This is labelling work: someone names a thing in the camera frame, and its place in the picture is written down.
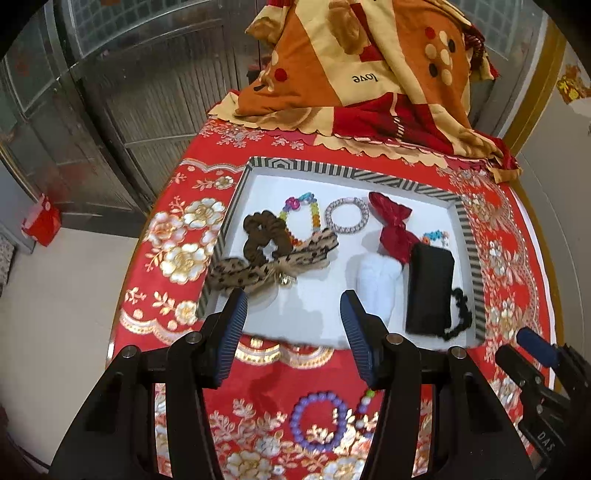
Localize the leopard print bow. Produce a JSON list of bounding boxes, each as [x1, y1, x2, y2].
[[204, 227, 341, 296]]

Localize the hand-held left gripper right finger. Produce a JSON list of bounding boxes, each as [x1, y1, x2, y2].
[[340, 290, 539, 480]]

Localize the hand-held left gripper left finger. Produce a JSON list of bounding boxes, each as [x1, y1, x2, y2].
[[46, 288, 251, 480]]

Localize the white fluffy scrunchie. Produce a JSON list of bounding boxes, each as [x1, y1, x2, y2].
[[358, 251, 409, 326]]

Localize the orange patterned blanket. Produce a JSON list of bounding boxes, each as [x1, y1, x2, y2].
[[207, 0, 522, 183]]

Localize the multicolour bead bracelet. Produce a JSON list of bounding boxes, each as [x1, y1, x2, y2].
[[278, 193, 322, 247]]

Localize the metal glass door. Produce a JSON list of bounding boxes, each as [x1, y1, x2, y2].
[[0, 0, 252, 222]]

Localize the striped shallow cardboard box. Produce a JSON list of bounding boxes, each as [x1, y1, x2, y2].
[[196, 156, 488, 348]]

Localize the brown scrunchie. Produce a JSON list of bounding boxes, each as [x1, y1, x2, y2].
[[243, 210, 291, 268]]

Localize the red floral bedspread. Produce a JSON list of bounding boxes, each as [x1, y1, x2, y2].
[[108, 113, 555, 480]]

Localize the grey braided bracelet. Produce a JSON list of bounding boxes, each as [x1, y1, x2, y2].
[[324, 196, 370, 234]]

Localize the black pouch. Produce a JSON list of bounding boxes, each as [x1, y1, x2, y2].
[[405, 242, 455, 335]]

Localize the yellow red wall sticker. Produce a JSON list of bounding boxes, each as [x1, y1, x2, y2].
[[556, 65, 591, 106]]

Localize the black scrunchie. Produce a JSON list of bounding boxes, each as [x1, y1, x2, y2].
[[436, 287, 474, 342]]

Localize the red velvet bow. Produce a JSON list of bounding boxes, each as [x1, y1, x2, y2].
[[368, 191, 419, 266]]

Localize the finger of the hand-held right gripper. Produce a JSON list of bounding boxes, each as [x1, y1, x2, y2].
[[496, 345, 559, 416], [516, 327, 591, 393]]

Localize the purple bead bracelet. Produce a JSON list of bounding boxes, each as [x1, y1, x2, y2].
[[290, 391, 349, 453]]

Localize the green bead bracelet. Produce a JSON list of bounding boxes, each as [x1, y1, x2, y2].
[[353, 389, 377, 439]]

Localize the red bag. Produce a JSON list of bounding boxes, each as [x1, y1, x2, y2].
[[21, 194, 62, 247]]

